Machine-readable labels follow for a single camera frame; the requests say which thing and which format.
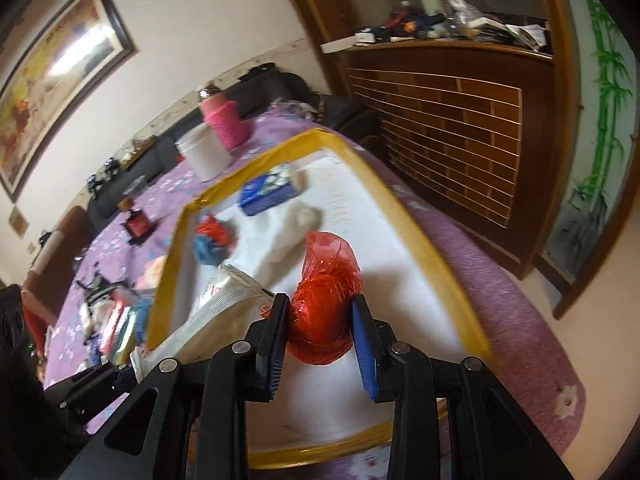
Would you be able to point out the red plastic bag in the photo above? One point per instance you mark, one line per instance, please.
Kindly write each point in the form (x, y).
(320, 310)

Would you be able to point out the white plastic jar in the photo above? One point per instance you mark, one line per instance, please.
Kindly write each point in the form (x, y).
(202, 152)

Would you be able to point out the pile of assorted clutter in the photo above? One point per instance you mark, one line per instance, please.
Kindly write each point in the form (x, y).
(470, 22)

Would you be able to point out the brown chair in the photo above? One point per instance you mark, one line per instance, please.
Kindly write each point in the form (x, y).
(55, 255)

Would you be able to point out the wooden cabinet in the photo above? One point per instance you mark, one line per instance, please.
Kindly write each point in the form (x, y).
(450, 125)

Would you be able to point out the red and blue cloth bundle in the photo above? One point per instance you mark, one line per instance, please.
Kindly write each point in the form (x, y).
(212, 235)

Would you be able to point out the colourful sponge pack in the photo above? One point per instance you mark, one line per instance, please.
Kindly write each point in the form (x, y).
(117, 325)

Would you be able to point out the blue tissue box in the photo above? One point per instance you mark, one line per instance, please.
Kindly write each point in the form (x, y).
(265, 195)

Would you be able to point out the crumpled white plastic bag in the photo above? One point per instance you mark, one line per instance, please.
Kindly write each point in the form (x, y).
(290, 240)

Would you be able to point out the pink packet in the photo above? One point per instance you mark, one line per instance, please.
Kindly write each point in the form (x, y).
(150, 272)

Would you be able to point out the white wall socket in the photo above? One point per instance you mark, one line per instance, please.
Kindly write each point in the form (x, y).
(31, 248)

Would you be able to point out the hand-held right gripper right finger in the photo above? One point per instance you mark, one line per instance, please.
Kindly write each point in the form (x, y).
(365, 355)

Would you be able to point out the black cylindrical motor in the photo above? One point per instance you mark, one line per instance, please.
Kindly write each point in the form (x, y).
(97, 287)

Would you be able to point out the clear plastic bag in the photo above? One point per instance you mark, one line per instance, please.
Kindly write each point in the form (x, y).
(300, 109)

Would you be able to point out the framed wall painting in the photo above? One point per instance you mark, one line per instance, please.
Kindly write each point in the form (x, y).
(50, 85)

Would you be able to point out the black bag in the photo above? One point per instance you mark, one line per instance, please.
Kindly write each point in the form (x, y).
(257, 71)

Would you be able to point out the pink thermos bottle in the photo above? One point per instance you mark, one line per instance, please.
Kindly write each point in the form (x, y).
(225, 122)

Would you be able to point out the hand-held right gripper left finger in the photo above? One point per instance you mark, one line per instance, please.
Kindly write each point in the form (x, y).
(272, 350)

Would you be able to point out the clear zip bag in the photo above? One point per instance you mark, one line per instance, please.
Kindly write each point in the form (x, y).
(215, 320)

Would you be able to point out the black handheld device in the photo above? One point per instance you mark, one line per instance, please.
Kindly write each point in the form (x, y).
(95, 182)
(111, 167)

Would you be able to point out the clear plastic container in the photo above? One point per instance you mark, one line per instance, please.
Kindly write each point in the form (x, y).
(134, 185)

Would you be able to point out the bamboo painted panel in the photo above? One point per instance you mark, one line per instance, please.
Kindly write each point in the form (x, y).
(600, 110)

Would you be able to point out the black sofa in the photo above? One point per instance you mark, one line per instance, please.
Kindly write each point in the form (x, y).
(265, 92)

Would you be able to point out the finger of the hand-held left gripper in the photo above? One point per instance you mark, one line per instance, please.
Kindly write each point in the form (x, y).
(95, 380)

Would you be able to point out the yellow storage box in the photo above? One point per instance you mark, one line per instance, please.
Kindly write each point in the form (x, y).
(400, 280)

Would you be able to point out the small wall plaque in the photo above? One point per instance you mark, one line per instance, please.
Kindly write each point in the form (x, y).
(17, 220)

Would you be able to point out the white flat box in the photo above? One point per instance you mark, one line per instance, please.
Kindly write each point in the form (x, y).
(342, 44)

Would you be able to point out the wooden tea tray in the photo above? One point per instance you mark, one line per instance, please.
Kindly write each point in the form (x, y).
(140, 149)

